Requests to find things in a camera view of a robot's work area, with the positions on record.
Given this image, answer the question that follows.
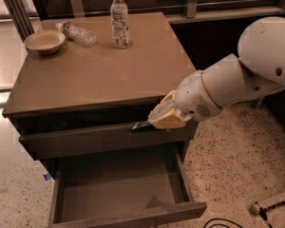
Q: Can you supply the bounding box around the lying clear water bottle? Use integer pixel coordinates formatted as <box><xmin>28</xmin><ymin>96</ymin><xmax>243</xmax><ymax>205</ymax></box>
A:
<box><xmin>56</xmin><ymin>21</ymin><xmax>97</xmax><ymax>47</ymax></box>

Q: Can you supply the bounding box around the brown wooden drawer cabinet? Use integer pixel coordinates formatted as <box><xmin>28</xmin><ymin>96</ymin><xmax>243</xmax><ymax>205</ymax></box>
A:
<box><xmin>3</xmin><ymin>13</ymin><xmax>195</xmax><ymax>173</ymax></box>

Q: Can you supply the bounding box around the black floor cable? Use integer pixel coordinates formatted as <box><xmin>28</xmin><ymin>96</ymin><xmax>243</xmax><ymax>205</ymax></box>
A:
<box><xmin>203</xmin><ymin>218</ymin><xmax>245</xmax><ymax>228</ymax></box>

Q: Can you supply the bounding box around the upright clear water bottle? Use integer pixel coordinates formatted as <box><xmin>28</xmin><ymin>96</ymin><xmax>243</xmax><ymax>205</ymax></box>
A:
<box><xmin>110</xmin><ymin>0</ymin><xmax>129</xmax><ymax>48</ymax></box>

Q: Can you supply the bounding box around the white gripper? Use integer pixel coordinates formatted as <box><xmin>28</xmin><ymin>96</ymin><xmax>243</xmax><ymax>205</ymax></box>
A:
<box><xmin>147</xmin><ymin>69</ymin><xmax>224</xmax><ymax>130</ymax></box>

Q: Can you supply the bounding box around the lower open wooden drawer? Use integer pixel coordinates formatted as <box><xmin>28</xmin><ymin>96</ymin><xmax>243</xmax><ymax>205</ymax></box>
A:
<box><xmin>48</xmin><ymin>143</ymin><xmax>206</xmax><ymax>228</ymax></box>

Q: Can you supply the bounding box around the white robot base leg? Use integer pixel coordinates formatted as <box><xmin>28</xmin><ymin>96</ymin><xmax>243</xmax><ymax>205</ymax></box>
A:
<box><xmin>250</xmin><ymin>191</ymin><xmax>285</xmax><ymax>215</ymax></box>

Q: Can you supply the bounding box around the open wooden drawer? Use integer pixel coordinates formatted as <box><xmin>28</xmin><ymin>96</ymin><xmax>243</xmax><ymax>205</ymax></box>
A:
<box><xmin>18</xmin><ymin>113</ymin><xmax>197</xmax><ymax>160</ymax></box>
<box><xmin>48</xmin><ymin>143</ymin><xmax>206</xmax><ymax>228</ymax></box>

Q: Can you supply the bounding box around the black rxbar chocolate wrapper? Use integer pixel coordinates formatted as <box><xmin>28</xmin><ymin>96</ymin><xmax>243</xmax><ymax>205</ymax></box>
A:
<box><xmin>131</xmin><ymin>121</ymin><xmax>154</xmax><ymax>131</ymax></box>

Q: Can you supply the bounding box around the blue tape piece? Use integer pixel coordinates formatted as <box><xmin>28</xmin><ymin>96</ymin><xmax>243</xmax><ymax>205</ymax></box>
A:
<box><xmin>44</xmin><ymin>173</ymin><xmax>52</xmax><ymax>181</ymax></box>

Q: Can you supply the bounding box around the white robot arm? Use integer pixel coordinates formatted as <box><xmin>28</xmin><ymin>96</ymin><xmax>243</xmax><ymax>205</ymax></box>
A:
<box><xmin>148</xmin><ymin>17</ymin><xmax>285</xmax><ymax>129</ymax></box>

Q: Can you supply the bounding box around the beige ceramic bowl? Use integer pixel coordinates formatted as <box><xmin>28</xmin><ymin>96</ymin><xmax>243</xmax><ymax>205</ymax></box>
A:
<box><xmin>24</xmin><ymin>30</ymin><xmax>66</xmax><ymax>55</ymax></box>

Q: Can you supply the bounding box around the metal railing shelf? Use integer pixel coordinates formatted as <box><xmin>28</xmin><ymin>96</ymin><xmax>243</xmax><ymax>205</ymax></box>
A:
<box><xmin>0</xmin><ymin>0</ymin><xmax>285</xmax><ymax>41</ymax></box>

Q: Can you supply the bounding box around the upper open wooden drawer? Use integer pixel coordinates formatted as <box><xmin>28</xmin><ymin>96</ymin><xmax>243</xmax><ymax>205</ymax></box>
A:
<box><xmin>18</xmin><ymin>113</ymin><xmax>197</xmax><ymax>160</ymax></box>

